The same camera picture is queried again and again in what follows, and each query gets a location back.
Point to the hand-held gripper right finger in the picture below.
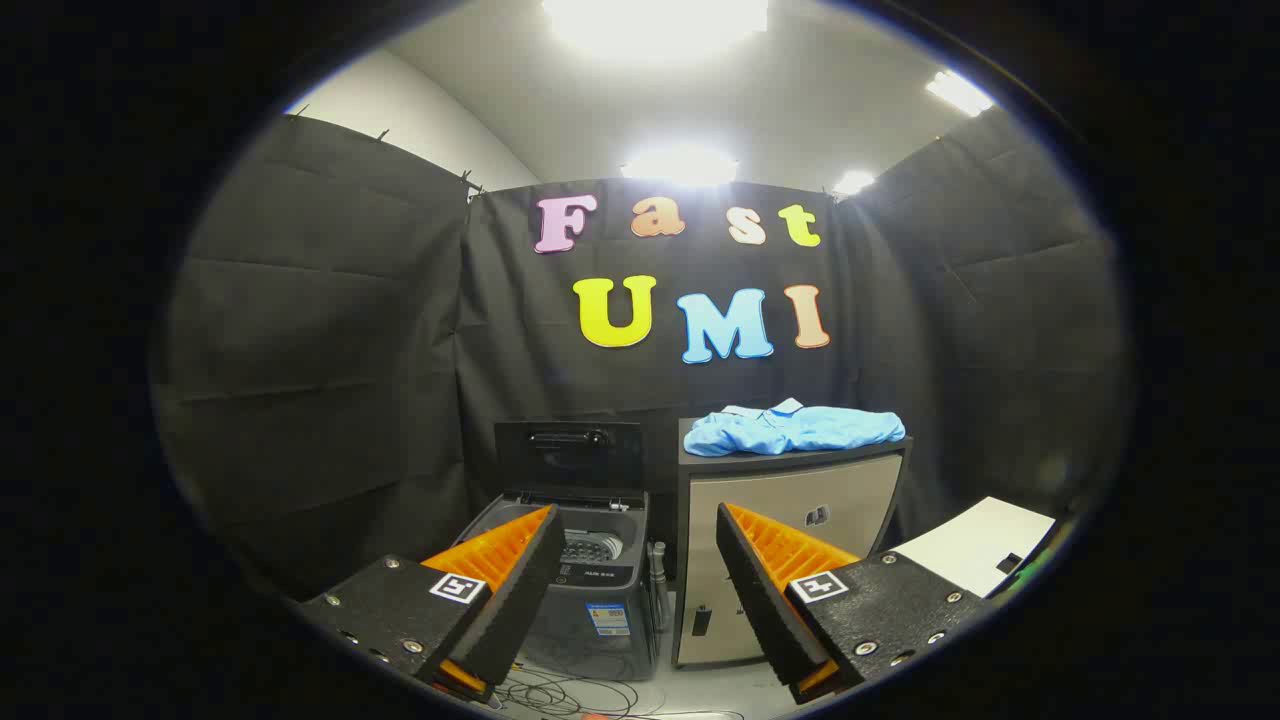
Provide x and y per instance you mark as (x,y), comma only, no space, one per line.
(765,600)

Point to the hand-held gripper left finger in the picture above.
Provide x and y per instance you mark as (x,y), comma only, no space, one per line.
(520,590)

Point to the grey washing machine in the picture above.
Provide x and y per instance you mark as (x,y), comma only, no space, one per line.
(572,640)

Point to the dark washing machine lid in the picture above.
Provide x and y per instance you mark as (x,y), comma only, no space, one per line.
(620,462)

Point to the light blue polo shirt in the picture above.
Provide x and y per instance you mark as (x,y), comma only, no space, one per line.
(800,430)

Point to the beige cabinet with black top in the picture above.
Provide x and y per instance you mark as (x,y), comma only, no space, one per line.
(780,495)

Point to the white flat board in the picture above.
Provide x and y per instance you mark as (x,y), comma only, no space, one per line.
(980,545)

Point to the ceiling light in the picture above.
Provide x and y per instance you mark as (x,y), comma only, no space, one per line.
(958,92)
(853,182)
(680,167)
(655,20)

